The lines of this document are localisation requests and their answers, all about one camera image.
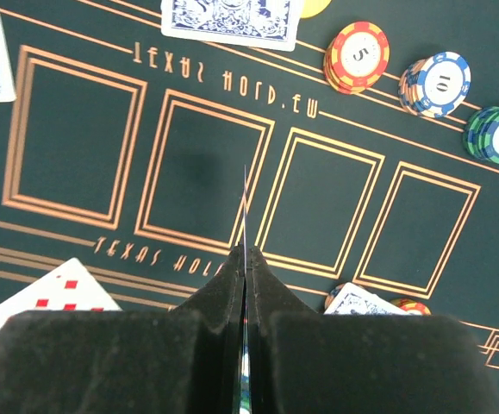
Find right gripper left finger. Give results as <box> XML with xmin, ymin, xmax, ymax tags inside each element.
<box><xmin>0</xmin><ymin>247</ymin><xmax>246</xmax><ymax>413</ymax></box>

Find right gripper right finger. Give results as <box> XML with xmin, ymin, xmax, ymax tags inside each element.
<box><xmin>246</xmin><ymin>248</ymin><xmax>499</xmax><ymax>413</ymax></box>

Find card dealt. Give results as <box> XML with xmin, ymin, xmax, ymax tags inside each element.
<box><xmin>161</xmin><ymin>0</ymin><xmax>303</xmax><ymax>52</ymax></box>
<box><xmin>324</xmin><ymin>282</ymin><xmax>408</xmax><ymax>315</ymax></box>

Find orange chips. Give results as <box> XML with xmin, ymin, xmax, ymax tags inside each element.
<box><xmin>323</xmin><ymin>21</ymin><xmax>390</xmax><ymax>95</ymax></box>
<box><xmin>390</xmin><ymin>298</ymin><xmax>432</xmax><ymax>316</ymax></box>

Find eight of diamonds card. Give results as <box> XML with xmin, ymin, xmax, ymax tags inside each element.
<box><xmin>0</xmin><ymin>258</ymin><xmax>121</xmax><ymax>329</ymax></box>

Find five of hearts card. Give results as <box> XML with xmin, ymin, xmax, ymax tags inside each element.
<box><xmin>241</xmin><ymin>165</ymin><xmax>247</xmax><ymax>276</ymax></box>

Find green chips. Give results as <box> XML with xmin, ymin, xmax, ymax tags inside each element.
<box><xmin>462</xmin><ymin>106</ymin><xmax>499</xmax><ymax>164</ymax></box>

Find yellow big blind button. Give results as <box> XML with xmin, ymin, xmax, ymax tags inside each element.
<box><xmin>301</xmin><ymin>0</ymin><xmax>331</xmax><ymax>19</ymax></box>

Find green poker table mat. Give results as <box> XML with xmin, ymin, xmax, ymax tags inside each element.
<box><xmin>0</xmin><ymin>1</ymin><xmax>499</xmax><ymax>386</ymax></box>

